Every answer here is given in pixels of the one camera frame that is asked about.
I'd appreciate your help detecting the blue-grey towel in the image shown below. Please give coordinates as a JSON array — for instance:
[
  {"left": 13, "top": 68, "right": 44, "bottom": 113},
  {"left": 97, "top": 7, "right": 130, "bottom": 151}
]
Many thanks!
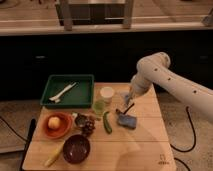
[{"left": 123, "top": 93, "right": 132, "bottom": 106}]

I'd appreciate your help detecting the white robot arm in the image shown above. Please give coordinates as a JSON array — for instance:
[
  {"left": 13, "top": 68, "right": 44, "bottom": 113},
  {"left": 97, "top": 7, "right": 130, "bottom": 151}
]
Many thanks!
[{"left": 130, "top": 52, "right": 213, "bottom": 117}]

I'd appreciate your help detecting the green plastic cup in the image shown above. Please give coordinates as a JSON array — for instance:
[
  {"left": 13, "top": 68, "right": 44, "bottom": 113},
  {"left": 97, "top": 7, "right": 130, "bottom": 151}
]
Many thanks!
[{"left": 92, "top": 100, "right": 106, "bottom": 116}]

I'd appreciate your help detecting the small metal cup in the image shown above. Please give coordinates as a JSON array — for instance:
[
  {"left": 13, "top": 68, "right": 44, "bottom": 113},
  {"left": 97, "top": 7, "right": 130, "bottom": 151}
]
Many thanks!
[{"left": 72, "top": 113, "right": 87, "bottom": 128}]

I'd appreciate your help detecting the brown scrub brush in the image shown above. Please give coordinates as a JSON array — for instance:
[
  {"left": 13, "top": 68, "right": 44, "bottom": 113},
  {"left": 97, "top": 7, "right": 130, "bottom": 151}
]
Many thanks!
[{"left": 116, "top": 103, "right": 135, "bottom": 115}]

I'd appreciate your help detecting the blue sponge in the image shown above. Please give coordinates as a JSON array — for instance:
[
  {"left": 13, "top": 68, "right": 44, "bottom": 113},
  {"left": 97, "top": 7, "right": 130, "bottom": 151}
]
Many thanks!
[{"left": 117, "top": 114, "right": 137, "bottom": 129}]

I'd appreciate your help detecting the green cucumber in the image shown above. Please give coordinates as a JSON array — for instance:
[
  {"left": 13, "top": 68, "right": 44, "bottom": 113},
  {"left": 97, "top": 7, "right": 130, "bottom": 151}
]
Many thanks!
[{"left": 103, "top": 111, "right": 112, "bottom": 134}]

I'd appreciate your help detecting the bunch of dark grapes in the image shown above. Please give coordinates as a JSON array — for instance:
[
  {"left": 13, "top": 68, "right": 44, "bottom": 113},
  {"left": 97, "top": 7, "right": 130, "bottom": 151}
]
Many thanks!
[{"left": 82, "top": 120, "right": 95, "bottom": 137}]

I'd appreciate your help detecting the green plastic tray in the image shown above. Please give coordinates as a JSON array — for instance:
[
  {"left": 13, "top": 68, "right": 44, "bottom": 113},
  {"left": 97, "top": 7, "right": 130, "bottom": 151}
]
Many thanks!
[{"left": 40, "top": 74, "right": 94, "bottom": 109}]

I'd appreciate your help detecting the white plastic utensil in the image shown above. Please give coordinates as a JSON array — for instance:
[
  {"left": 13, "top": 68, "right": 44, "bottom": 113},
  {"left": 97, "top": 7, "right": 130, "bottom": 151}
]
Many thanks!
[{"left": 49, "top": 82, "right": 77, "bottom": 103}]

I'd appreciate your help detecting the dark red bowl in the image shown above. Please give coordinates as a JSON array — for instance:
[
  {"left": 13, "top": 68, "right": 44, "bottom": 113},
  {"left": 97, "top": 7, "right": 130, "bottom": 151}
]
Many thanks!
[{"left": 63, "top": 134, "right": 90, "bottom": 164}]

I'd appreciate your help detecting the orange bowl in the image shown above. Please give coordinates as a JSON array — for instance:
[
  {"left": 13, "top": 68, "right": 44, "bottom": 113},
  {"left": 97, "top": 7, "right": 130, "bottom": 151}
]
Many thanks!
[{"left": 42, "top": 113, "right": 72, "bottom": 139}]

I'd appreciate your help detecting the yellow lemon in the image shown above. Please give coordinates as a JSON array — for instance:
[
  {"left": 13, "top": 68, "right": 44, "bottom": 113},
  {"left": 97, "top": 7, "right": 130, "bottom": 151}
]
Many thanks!
[{"left": 48, "top": 117, "right": 61, "bottom": 130}]

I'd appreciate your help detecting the yellow banana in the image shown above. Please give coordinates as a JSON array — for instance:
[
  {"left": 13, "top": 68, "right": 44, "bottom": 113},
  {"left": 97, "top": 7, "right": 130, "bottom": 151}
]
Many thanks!
[{"left": 44, "top": 143, "right": 63, "bottom": 167}]

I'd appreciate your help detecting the black cable right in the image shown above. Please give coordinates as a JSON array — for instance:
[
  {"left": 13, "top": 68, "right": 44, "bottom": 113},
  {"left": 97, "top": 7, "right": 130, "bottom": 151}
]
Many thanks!
[{"left": 170, "top": 106, "right": 198, "bottom": 154}]

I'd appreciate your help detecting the white stool frame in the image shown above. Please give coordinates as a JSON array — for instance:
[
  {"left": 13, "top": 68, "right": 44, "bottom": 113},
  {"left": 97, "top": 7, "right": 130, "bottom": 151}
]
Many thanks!
[{"left": 55, "top": 0, "right": 134, "bottom": 31}]

